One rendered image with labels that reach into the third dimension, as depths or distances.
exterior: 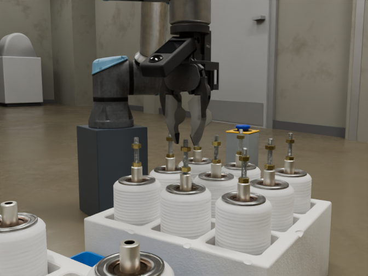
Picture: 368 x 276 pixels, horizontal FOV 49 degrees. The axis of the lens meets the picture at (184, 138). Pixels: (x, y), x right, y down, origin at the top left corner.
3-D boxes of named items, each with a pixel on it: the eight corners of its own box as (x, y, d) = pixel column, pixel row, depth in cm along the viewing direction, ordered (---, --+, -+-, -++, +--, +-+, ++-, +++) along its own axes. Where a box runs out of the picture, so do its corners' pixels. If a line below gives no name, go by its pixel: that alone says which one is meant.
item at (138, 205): (109, 260, 87) (107, 178, 84) (150, 252, 91) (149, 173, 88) (124, 280, 78) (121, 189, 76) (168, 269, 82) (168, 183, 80)
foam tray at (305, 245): (86, 302, 83) (82, 218, 81) (188, 240, 116) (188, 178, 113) (264, 377, 62) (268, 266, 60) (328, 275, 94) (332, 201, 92)
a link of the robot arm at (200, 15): (199, -5, 67) (157, 0, 71) (198, 24, 68) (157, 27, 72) (218, 3, 73) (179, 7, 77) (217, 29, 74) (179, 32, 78)
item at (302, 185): (268, 240, 97) (270, 167, 95) (310, 246, 94) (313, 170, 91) (260, 256, 89) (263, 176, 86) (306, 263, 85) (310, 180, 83)
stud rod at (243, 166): (246, 192, 68) (247, 148, 67) (240, 191, 69) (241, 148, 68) (247, 190, 69) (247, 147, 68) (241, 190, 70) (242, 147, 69)
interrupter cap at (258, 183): (272, 179, 84) (272, 176, 84) (297, 188, 77) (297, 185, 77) (241, 184, 81) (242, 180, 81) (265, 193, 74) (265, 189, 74)
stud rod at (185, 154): (189, 179, 75) (189, 139, 74) (183, 180, 75) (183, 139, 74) (187, 178, 76) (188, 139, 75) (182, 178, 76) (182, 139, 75)
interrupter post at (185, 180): (176, 191, 76) (176, 173, 75) (184, 188, 77) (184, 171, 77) (186, 193, 74) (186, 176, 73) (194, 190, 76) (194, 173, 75)
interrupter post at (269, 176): (270, 184, 81) (270, 167, 80) (277, 187, 78) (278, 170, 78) (260, 185, 80) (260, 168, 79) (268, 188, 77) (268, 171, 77)
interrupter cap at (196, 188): (157, 191, 75) (156, 188, 75) (183, 183, 81) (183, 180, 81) (188, 199, 70) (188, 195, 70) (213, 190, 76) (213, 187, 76)
